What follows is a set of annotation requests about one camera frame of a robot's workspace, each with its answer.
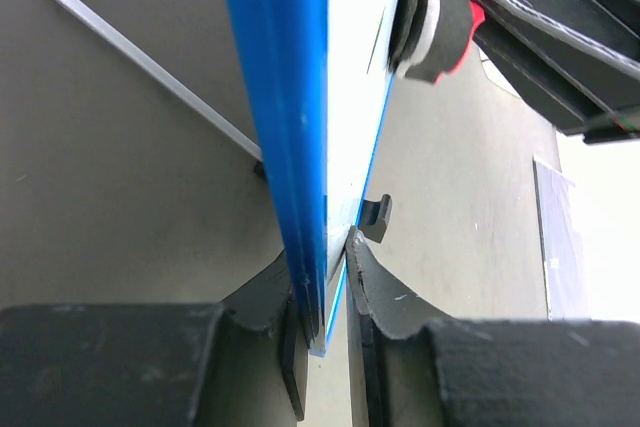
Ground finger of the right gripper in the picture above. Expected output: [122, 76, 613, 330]
[473, 0, 639, 144]

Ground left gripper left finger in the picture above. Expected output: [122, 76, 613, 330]
[1, 257, 308, 426]

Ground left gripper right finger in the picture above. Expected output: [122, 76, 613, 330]
[345, 229, 639, 426]

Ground red whiteboard eraser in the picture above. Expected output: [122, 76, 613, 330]
[388, 0, 485, 84]

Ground blue framed whiteboard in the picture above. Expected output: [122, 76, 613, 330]
[226, 0, 398, 356]

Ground dark blue notebook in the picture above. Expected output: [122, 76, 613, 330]
[533, 157, 591, 321]

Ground grey wire whiteboard stand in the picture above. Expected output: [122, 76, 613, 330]
[55, 0, 265, 176]

